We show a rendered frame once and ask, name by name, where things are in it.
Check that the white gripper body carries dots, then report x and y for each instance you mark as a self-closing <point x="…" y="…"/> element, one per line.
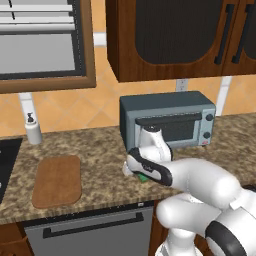
<point x="127" y="168"/>

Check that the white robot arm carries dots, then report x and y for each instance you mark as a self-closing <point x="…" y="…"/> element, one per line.
<point x="203" y="181"/>

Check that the green sponge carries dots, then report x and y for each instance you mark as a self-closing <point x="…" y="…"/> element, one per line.
<point x="143" y="177"/>

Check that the brown wooden cutting board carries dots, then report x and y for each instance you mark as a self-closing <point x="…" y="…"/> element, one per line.
<point x="57" y="181"/>

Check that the toaster oven glass door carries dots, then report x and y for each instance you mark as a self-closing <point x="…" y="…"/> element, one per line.
<point x="182" y="130"/>

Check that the wooden base cupboard front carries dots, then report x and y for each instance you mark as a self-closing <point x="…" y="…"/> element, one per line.
<point x="156" y="233"/>
<point x="11" y="240"/>

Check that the grey-blue toaster oven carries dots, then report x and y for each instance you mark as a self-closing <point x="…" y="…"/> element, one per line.
<point x="156" y="103"/>

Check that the grey dishwasher front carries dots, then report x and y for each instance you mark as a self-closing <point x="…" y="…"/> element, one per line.
<point x="90" y="238"/>

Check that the black toaster oven knob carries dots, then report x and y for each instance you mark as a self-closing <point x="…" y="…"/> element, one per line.
<point x="207" y="135"/>
<point x="209" y="117"/>

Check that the white soap dispenser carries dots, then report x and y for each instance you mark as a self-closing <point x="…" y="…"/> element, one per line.
<point x="33" y="132"/>

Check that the dark sink basin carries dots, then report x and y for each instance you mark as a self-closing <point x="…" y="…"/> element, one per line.
<point x="7" y="166"/>

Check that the wood-framed window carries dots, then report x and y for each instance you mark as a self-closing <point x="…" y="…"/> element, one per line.
<point x="87" y="46"/>

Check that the wooden cupboard door, dark glass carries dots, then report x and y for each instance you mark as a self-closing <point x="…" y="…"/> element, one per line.
<point x="166" y="36"/>
<point x="248" y="63"/>

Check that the white window blinds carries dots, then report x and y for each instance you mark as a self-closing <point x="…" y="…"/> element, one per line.
<point x="36" y="18"/>

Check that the white wall socket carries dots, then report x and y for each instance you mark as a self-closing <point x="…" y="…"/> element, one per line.
<point x="181" y="85"/>

